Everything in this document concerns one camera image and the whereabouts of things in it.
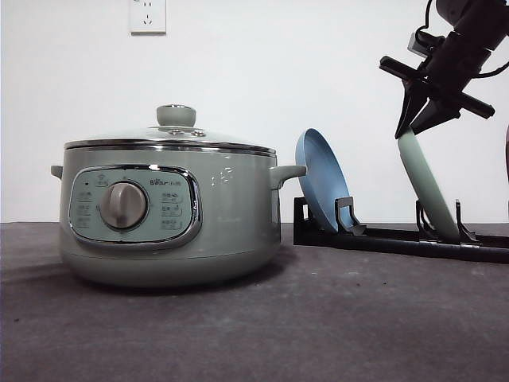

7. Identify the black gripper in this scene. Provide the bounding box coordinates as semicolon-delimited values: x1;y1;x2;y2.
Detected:
379;33;495;139

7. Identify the green plate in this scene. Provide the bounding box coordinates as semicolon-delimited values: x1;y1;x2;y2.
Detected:
398;130;460;244

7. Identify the glass pot lid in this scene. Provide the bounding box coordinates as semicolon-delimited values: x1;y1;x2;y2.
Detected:
64;103;276;158

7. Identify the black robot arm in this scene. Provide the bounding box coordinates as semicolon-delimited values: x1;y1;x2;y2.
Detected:
379;0;509;139

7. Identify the blue plate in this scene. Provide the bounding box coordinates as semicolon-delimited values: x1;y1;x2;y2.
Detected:
295;127;350;233

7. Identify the black plate rack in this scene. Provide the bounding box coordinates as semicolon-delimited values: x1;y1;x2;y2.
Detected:
293;197;509;264

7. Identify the green electric steamer pot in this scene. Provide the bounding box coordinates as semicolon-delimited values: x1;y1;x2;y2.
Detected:
50;148;307;288

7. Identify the grey table mat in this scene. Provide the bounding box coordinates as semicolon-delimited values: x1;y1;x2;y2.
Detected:
0;222;509;382

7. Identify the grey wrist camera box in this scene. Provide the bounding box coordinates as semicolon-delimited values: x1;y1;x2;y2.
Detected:
407;32;432;58

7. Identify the white wall socket left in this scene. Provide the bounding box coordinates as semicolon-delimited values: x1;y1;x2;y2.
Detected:
129;0;167;37

